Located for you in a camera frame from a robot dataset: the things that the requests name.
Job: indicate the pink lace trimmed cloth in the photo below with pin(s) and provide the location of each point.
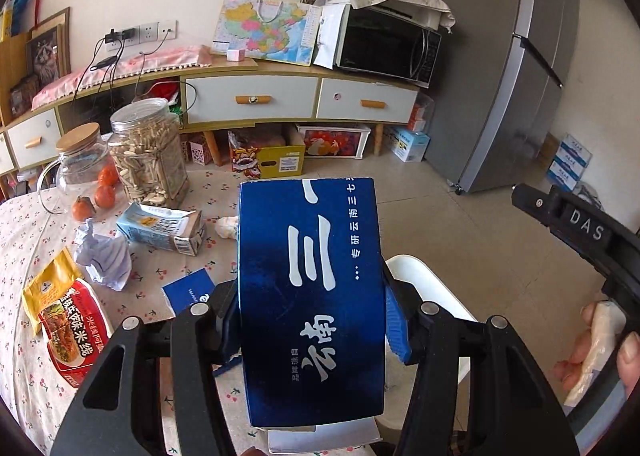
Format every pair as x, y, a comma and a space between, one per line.
165, 58

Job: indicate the small white pink box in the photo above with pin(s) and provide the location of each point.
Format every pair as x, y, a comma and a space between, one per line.
235, 55

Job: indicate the person's right hand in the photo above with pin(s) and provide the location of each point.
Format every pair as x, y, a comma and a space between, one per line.
582, 361

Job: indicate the white paper bag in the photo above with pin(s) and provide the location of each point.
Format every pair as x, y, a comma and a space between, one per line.
330, 35

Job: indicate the wooden cabinet with white drawers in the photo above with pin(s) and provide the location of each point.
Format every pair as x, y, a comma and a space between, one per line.
280, 69

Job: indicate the wide white cabinet drawer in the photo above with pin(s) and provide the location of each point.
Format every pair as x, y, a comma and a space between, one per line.
215, 100

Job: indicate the crumpled white tissue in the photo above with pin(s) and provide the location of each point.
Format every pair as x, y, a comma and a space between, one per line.
227, 228

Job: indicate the light blue milk carton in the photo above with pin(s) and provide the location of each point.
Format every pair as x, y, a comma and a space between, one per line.
150, 228

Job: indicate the orange white boxes stack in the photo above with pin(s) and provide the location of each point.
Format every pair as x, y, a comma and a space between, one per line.
417, 115

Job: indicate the blue white tissue carton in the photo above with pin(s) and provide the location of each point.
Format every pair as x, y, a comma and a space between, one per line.
410, 145

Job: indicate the white drawer with sticker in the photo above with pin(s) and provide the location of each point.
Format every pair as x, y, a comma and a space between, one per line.
400, 103

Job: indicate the brown cardboard box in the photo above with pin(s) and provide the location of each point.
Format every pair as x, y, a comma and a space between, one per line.
547, 150

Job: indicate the red white noodle packet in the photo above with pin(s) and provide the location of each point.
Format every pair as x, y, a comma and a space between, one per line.
75, 336

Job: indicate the white wall socket row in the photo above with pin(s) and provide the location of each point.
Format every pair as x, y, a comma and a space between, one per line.
150, 30

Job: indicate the yellow snack packet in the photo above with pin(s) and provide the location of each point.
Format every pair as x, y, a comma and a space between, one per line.
47, 286

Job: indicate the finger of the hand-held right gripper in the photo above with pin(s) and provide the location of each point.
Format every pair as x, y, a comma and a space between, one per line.
565, 218

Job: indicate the yellow printed cardboard box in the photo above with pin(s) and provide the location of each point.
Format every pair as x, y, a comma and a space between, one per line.
280, 160

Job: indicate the clear plastic seed jar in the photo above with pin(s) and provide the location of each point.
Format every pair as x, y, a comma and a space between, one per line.
150, 160

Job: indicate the white plastic bin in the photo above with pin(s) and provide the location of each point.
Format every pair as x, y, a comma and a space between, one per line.
435, 281

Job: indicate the grey refrigerator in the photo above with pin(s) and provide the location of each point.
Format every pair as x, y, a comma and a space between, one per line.
480, 85

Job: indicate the brown patterned box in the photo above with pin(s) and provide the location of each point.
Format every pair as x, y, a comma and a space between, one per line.
25, 95

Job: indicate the colourful map bag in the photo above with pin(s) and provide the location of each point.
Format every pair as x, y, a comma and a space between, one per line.
265, 30

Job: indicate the small blue card packet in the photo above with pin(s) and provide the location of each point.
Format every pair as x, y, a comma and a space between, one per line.
187, 291

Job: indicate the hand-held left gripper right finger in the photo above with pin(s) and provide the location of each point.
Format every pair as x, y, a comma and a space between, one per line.
397, 326

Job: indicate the red cloth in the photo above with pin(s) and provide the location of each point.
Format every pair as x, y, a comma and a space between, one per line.
162, 90

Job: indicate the white paper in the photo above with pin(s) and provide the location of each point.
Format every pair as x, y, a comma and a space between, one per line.
102, 261

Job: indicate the pink dotted small box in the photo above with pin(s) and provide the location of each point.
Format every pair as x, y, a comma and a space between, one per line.
200, 150

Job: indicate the orange mandarin with stem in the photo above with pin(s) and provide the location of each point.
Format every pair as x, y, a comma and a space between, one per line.
82, 210

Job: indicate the framed cat picture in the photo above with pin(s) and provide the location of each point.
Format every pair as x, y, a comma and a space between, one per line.
45, 53

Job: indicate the small white curved drawer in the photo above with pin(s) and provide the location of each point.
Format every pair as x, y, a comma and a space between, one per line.
6, 153
30, 128

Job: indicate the glass pitcher with bamboo lid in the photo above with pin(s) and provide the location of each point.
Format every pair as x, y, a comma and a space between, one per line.
75, 170

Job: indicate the white storage box red picture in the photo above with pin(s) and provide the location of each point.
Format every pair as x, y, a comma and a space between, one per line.
330, 143

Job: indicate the wooden open shelf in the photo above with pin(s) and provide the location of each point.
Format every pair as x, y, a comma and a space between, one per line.
12, 55

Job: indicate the black microwave oven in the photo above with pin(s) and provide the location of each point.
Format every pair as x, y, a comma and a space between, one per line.
385, 45

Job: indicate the dark blue cardboard box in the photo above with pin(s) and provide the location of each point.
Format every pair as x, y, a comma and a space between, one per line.
310, 316

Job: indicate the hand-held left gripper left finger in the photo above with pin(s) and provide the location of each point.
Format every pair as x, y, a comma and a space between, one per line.
231, 331

